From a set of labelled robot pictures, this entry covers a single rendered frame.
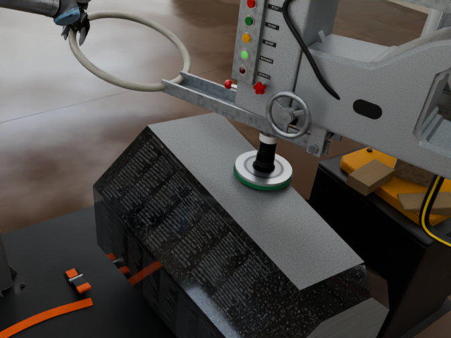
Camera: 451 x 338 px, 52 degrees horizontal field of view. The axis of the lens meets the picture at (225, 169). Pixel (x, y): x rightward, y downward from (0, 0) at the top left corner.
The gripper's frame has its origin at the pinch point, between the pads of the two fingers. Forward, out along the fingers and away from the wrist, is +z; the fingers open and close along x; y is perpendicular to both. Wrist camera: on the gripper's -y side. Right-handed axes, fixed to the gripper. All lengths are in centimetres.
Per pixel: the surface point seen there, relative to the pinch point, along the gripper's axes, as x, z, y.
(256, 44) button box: 61, -49, 37
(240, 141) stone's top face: 77, 7, 14
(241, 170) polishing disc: 77, -2, 40
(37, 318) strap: 22, 104, 68
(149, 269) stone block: 58, 37, 67
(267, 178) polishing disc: 86, -5, 43
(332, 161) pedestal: 122, 10, 1
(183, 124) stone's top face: 53, 16, 7
